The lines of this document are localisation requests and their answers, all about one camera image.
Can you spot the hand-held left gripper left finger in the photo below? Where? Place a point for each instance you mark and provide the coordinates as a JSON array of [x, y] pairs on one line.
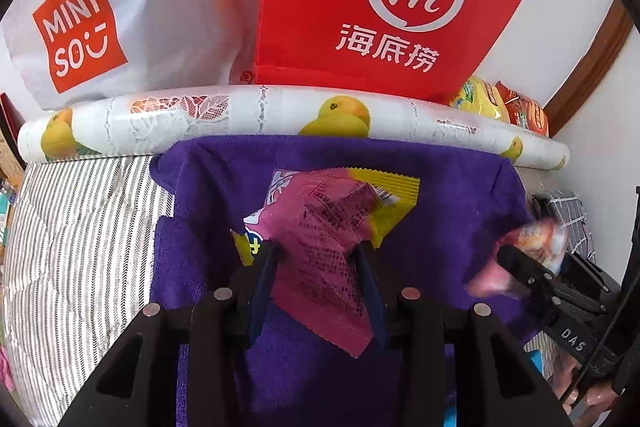
[[260, 302]]

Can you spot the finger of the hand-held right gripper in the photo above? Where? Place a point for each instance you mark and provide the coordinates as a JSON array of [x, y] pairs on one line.
[[520, 264], [590, 274]]

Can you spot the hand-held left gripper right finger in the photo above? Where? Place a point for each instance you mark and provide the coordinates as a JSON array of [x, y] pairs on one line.
[[372, 302]]

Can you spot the panda print snack packet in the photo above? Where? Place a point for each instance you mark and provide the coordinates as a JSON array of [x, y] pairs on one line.
[[535, 237]]

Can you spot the pink and yellow snack packet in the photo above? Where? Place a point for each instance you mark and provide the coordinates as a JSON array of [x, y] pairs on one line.
[[325, 237]]

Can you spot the person's right hand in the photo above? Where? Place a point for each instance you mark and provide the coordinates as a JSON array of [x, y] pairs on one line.
[[595, 399]]

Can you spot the blue plastic packet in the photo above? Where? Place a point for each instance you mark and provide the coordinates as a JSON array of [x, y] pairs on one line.
[[537, 363]]

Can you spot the grey checked pillow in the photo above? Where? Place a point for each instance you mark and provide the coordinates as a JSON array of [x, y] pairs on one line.
[[575, 212]]

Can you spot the purple towel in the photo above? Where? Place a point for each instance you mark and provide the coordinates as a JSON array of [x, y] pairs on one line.
[[215, 187]]

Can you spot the orange chips bag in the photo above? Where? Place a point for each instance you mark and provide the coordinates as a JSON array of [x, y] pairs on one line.
[[527, 114]]

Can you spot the yellow chips bag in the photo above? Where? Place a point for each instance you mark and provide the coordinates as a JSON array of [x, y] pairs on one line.
[[480, 104]]

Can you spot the fruit print tablecloth roll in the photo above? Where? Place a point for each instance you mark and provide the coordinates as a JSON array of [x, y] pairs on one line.
[[270, 112]]

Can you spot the striped bed sheet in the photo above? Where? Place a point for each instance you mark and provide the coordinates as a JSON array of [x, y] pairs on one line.
[[75, 232]]

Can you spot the cardboard box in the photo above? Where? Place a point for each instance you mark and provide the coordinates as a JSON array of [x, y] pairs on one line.
[[11, 157]]

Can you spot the red paper bag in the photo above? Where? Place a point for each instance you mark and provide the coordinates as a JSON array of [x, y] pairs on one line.
[[320, 7]]

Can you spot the white plastic shopping bag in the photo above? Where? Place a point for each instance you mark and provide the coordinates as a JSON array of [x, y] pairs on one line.
[[165, 7]]

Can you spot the dark red box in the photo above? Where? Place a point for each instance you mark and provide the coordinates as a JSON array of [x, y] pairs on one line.
[[7, 109]]

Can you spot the brown wooden door frame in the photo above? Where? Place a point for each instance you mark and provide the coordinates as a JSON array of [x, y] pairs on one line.
[[595, 67]]

